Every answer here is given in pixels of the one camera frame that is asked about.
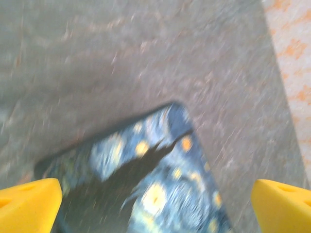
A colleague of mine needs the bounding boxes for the starry night print mat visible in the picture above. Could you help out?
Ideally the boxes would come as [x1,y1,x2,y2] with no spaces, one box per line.
[34,101,234,233]

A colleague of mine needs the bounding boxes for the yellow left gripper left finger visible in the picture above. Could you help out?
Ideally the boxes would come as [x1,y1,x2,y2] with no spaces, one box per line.
[0,178,63,233]

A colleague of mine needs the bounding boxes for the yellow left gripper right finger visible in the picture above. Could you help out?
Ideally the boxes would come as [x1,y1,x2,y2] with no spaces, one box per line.
[250,179,311,233]

